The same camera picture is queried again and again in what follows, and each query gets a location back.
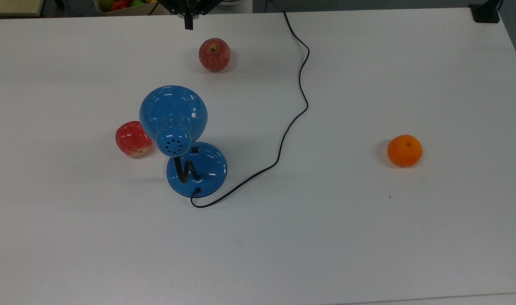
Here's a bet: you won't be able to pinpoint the dark robot gripper body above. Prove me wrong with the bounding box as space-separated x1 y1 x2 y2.
158 0 221 17

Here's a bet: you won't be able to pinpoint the blue desk lamp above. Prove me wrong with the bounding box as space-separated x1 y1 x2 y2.
139 85 228 198

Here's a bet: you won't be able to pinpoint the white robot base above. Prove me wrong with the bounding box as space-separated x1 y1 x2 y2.
213 0 253 14

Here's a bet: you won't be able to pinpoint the red apple with stem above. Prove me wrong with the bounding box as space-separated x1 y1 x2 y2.
199 38 231 73

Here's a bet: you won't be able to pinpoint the cardboard box of fruit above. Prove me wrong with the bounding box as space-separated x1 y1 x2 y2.
94 0 170 17

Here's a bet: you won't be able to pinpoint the red apple lying sideways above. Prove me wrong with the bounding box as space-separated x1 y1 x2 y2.
116 121 153 158

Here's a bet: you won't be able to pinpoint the light wooden board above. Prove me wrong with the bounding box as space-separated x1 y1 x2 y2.
0 0 45 17

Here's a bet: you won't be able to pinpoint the orange mandarin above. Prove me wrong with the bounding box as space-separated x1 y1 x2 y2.
387 134 423 168

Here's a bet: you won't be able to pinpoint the black table clamp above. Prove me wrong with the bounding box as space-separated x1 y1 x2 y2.
469 0 504 24

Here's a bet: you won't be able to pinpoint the black lamp power cable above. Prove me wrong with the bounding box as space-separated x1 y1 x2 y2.
190 11 311 209

